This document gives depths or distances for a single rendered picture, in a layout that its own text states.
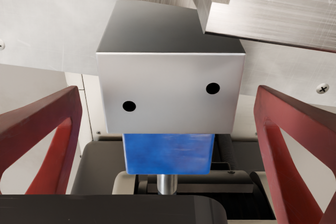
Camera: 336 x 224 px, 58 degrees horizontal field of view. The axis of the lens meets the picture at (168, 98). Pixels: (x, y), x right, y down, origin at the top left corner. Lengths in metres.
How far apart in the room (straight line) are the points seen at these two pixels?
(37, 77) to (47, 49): 1.03
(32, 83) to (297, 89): 1.10
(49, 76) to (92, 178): 0.51
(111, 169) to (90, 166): 0.05
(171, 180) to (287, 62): 0.09
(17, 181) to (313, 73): 1.54
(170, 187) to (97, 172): 0.63
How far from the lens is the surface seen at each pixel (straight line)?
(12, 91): 1.27
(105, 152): 0.85
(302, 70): 0.18
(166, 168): 0.15
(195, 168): 0.15
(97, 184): 0.78
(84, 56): 0.17
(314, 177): 1.63
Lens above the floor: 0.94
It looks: 55 degrees down
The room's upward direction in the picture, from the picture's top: 179 degrees clockwise
